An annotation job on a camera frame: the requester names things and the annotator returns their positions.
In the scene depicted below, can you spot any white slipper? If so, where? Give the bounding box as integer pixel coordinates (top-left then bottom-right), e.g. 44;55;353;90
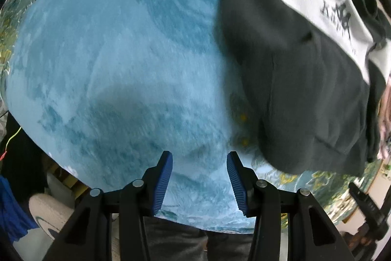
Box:
29;193;74;240

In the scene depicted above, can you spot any black and white Kappa hoodie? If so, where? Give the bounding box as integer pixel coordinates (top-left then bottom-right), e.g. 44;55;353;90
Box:
219;0;390;176

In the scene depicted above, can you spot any blue floral bed sheet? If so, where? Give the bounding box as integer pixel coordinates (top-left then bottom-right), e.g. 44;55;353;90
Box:
0;0;382;234

